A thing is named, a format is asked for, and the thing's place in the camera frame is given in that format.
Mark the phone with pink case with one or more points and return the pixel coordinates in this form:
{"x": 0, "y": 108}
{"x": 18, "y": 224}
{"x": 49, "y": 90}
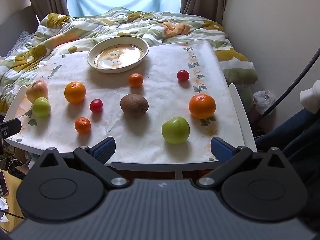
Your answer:
{"x": 3, "y": 182}

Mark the large bumpy tangerine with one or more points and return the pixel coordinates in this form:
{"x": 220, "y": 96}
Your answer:
{"x": 202, "y": 106}

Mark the cream bowl with bear print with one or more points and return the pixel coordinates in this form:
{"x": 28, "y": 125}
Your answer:
{"x": 117, "y": 55}

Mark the white floral tablecloth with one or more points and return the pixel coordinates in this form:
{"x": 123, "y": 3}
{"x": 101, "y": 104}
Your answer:
{"x": 162, "y": 62}

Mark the green striped floral blanket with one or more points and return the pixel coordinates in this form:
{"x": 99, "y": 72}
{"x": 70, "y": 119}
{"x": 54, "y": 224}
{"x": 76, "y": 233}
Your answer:
{"x": 100, "y": 27}

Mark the wooden side table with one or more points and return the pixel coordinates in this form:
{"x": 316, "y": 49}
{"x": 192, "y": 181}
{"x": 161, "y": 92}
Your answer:
{"x": 13, "y": 205}

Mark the white cloth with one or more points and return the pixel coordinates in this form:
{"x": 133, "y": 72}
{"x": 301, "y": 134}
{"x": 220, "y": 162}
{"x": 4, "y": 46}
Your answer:
{"x": 310, "y": 97}

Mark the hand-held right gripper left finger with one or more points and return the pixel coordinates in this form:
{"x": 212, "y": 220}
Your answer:
{"x": 105, "y": 150}

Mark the cardboard box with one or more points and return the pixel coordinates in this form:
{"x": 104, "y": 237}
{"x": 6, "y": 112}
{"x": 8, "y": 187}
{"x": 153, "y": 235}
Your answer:
{"x": 22, "y": 169}

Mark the red and yellow apple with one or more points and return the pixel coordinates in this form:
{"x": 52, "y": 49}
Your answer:
{"x": 36, "y": 88}

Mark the brown kiwi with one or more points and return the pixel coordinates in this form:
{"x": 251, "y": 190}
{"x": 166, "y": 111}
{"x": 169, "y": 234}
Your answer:
{"x": 134, "y": 105}

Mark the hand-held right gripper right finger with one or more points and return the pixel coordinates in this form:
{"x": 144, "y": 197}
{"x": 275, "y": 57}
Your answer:
{"x": 221, "y": 150}

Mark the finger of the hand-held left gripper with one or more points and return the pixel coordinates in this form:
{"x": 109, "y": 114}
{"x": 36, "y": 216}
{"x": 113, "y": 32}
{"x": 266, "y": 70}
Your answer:
{"x": 11, "y": 126}

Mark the person's dark blue trousers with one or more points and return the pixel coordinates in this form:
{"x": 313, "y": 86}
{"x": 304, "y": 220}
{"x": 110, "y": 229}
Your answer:
{"x": 295, "y": 130}

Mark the white plastic bag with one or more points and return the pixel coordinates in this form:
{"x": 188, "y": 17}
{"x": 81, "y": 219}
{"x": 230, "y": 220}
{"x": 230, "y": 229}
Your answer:
{"x": 262, "y": 100}

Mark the blue patterned sheet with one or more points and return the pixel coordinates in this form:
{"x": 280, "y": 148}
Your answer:
{"x": 20, "y": 42}

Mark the red cherry tomato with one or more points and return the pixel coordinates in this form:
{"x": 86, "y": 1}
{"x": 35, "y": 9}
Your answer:
{"x": 96, "y": 105}
{"x": 183, "y": 75}

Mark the crumpled white tissue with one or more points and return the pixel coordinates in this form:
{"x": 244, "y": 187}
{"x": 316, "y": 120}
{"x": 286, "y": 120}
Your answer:
{"x": 3, "y": 203}
{"x": 3, "y": 218}

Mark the small green apple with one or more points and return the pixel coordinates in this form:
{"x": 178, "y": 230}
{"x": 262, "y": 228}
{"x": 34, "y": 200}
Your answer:
{"x": 41, "y": 108}

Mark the grey padded furniture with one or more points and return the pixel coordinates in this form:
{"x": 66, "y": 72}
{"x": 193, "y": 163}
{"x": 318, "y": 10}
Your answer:
{"x": 15, "y": 25}

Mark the large green apple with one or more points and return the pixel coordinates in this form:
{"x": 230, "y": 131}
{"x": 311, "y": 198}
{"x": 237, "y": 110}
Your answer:
{"x": 175, "y": 130}

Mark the small mandarin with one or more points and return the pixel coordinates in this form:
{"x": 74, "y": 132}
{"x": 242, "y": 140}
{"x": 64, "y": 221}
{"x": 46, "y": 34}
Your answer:
{"x": 135, "y": 80}
{"x": 82, "y": 125}

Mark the smooth round orange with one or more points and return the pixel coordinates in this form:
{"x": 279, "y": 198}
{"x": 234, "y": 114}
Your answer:
{"x": 74, "y": 92}

